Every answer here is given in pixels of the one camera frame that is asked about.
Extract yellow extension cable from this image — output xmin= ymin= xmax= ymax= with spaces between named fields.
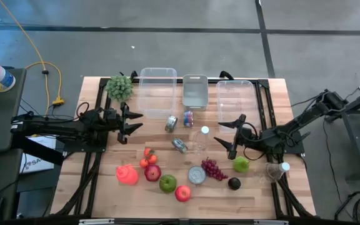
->
xmin=0 ymin=0 xmax=66 ymax=118

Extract clear bottle white cap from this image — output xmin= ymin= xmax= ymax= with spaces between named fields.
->
xmin=193 ymin=125 xmax=211 ymax=156

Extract red grape bunch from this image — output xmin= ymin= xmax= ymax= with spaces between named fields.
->
xmin=201 ymin=157 xmax=229 ymax=182

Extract grey plastic bin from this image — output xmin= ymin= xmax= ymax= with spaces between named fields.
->
xmin=182 ymin=74 xmax=209 ymax=112

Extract silver tin can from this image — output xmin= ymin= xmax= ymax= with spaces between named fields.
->
xmin=171 ymin=137 xmax=189 ymax=154
xmin=164 ymin=115 xmax=179 ymax=133

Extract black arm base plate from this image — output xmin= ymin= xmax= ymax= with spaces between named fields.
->
xmin=63 ymin=137 xmax=106 ymax=154
xmin=273 ymin=129 xmax=306 ymax=154

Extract blue pink labelled can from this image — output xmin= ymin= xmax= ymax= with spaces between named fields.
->
xmin=183 ymin=110 xmax=194 ymax=128

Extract green apple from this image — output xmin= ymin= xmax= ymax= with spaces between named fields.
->
xmin=159 ymin=174 xmax=178 ymax=194

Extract red apple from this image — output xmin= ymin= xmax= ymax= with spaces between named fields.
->
xmin=174 ymin=184 xmax=192 ymax=203

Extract white printed box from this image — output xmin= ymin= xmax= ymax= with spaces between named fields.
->
xmin=19 ymin=134 xmax=58 ymax=174

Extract black aluminium table frame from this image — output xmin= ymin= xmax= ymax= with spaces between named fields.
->
xmin=54 ymin=71 xmax=317 ymax=219

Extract orange tomatoes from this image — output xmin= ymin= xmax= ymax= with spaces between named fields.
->
xmin=139 ymin=147 xmax=158 ymax=169

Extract clear plastic bin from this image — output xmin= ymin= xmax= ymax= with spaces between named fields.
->
xmin=137 ymin=67 xmax=178 ymax=119
xmin=216 ymin=79 xmax=261 ymax=132

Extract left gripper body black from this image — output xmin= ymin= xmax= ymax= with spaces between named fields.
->
xmin=104 ymin=102 xmax=130 ymax=144

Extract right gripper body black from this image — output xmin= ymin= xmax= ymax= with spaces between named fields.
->
xmin=229 ymin=114 xmax=261 ymax=159

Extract green artificial plant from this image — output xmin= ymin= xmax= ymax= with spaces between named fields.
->
xmin=104 ymin=74 xmax=134 ymax=103

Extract green pear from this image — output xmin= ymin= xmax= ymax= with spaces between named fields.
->
xmin=232 ymin=156 xmax=251 ymax=174

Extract dark avocado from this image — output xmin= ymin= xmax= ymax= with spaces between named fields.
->
xmin=227 ymin=177 xmax=242 ymax=191

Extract teal labelled tin can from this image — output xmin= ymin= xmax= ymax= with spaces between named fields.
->
xmin=187 ymin=165 xmax=207 ymax=185

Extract orange squeeze bottle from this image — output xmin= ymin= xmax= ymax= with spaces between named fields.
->
xmin=115 ymin=164 xmax=139 ymax=186

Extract grey metal bracket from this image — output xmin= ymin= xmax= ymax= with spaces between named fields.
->
xmin=78 ymin=218 xmax=116 ymax=225
xmin=252 ymin=219 xmax=289 ymax=225

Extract red pomegranate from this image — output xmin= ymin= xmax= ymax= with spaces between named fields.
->
xmin=144 ymin=164 xmax=163 ymax=183

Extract clear plastic cup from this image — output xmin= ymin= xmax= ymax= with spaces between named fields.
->
xmin=256 ymin=161 xmax=291 ymax=184

